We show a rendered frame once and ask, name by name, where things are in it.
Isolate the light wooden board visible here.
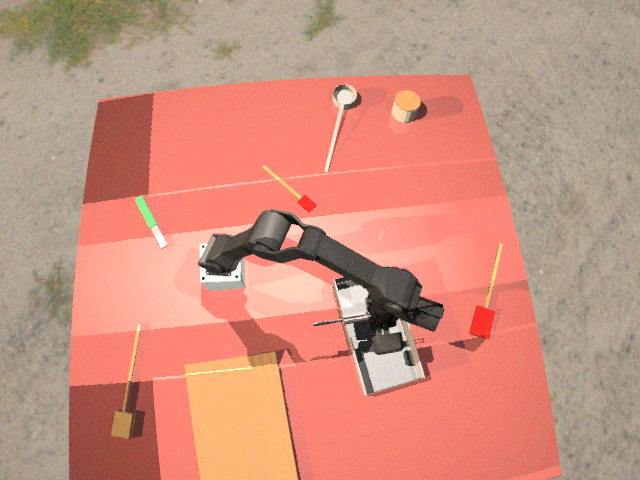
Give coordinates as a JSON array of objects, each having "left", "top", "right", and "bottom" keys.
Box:
[{"left": 184, "top": 351, "right": 299, "bottom": 480}]

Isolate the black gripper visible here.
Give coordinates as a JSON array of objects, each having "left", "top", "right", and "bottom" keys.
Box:
[{"left": 365, "top": 297, "right": 405, "bottom": 355}]

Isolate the white rectangular roasting tin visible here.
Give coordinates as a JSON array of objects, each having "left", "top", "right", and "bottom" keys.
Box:
[{"left": 333, "top": 277, "right": 426, "bottom": 396}]

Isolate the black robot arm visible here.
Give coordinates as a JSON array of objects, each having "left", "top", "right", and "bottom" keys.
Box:
[{"left": 197, "top": 209, "right": 445, "bottom": 332}]

